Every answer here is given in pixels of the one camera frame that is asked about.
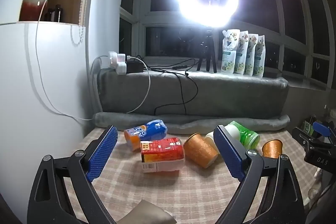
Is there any red drink carton pack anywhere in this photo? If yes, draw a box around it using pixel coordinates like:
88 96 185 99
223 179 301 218
140 137 186 173

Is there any large orange paper cup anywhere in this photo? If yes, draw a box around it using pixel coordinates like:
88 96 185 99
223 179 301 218
183 133 220 169

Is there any white green refill pouch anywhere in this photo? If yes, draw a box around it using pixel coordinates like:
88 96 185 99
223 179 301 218
234 30 249 75
245 33 258 76
221 29 241 74
253 35 266 78

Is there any small orange paper cup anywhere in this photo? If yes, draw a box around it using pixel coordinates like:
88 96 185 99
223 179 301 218
262 139 284 159

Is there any white power strip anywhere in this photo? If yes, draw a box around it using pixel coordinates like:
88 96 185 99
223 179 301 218
109 52 128 75

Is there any black tripod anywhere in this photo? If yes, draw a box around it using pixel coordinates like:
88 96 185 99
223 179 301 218
196 27 218 74

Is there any blue orange snack pack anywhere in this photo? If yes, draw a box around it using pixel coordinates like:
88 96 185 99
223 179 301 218
124 119 168 152

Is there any green packet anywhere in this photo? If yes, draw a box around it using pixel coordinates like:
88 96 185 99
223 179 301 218
301 115 319 136

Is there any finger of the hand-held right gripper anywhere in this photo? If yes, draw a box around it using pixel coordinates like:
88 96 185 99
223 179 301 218
312 121 336 139
292 127 324 149

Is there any long white cable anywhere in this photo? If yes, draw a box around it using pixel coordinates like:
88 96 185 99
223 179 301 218
36 0 95 121

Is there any small white bottle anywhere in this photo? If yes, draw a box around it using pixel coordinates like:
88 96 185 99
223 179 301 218
205 131 219 148

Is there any brown cloth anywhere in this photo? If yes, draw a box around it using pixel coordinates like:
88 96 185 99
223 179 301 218
125 199 176 224

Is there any white charging cable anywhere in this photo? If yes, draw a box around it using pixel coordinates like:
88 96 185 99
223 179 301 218
125 55 151 114

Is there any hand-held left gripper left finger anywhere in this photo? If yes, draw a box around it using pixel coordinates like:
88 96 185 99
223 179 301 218
27 125 118 224

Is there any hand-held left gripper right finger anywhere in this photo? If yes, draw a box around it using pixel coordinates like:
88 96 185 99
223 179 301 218
213 125 305 224

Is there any black power adapter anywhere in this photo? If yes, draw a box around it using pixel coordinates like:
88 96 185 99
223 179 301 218
126 60 144 74

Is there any black cable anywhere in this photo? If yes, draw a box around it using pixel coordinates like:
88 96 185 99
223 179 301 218
136 56 200 116

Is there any rolled grey blanket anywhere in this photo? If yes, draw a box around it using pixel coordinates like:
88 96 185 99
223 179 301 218
93 111 291 133

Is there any green bottle with white cap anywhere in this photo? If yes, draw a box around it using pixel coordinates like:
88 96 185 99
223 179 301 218
226 121 260 150

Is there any checked tablecloth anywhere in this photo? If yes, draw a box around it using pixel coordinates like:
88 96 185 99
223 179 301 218
60 126 324 224

